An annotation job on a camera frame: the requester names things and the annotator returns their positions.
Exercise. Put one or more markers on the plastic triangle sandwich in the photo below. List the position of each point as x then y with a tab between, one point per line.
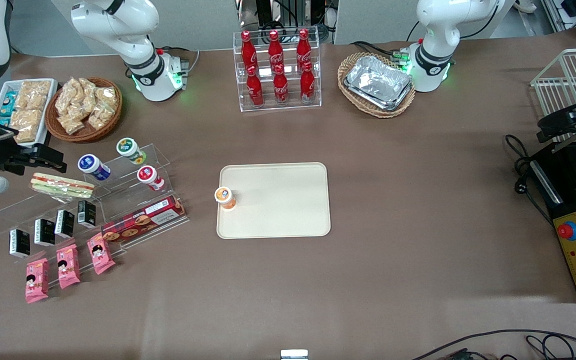
60	186

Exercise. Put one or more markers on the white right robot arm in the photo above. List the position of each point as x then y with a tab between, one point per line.
118	25

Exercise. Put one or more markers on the aluminium foil tray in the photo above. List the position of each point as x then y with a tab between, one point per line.
378	80
393	106

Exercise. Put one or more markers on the beige plastic serving tray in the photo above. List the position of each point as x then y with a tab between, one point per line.
278	200

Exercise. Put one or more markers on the tan cracker pack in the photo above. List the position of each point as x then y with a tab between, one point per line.
28	135
34	95
27	120

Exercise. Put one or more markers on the clear bag of tan snacks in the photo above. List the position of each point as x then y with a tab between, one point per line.
71	125
100	116
67	97
84	95
107	99

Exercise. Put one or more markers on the white rectangular dish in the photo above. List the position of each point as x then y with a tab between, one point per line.
48	107

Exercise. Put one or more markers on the dark brown wicker basket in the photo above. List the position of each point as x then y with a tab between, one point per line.
88	134

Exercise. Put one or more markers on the blue lid yogurt cup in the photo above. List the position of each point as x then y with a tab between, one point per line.
93	166

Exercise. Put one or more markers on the light blue snack pack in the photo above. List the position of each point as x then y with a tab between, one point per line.
10	100
4	120

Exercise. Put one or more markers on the clear acrylic tiered shelf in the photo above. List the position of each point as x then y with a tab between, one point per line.
13	215

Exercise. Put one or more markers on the small black drink carton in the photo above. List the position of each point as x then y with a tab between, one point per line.
87	213
64	223
19	243
45	232

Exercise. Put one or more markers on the green lid yogurt cup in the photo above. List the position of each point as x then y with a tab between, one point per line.
129	149

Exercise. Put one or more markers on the red emergency stop button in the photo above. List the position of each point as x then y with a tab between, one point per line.
565	231

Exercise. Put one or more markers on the red lid yogurt cup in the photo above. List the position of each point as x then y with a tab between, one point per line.
149	177

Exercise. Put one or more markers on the pink snack packet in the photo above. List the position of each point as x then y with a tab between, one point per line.
68	267
37	281
101	254

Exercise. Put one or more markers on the red cookie box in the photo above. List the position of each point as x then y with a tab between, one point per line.
143	220

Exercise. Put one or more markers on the brown table cover sheet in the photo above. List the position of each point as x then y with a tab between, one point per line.
418	200

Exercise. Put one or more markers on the orange yogurt cup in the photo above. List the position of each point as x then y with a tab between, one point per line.
224	196

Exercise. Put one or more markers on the light tan wicker basket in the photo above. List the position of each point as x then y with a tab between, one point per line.
350	62

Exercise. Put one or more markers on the red cola bottle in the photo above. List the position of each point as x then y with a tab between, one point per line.
308	86
248	50
275	50
281	89
255	90
303	47

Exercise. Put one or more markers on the clear acrylic bottle rack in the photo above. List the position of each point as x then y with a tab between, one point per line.
318	75

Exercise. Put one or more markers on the black equipment stand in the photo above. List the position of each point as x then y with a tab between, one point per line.
273	12

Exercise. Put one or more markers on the silver metal bracket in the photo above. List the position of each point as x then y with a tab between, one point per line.
294	355

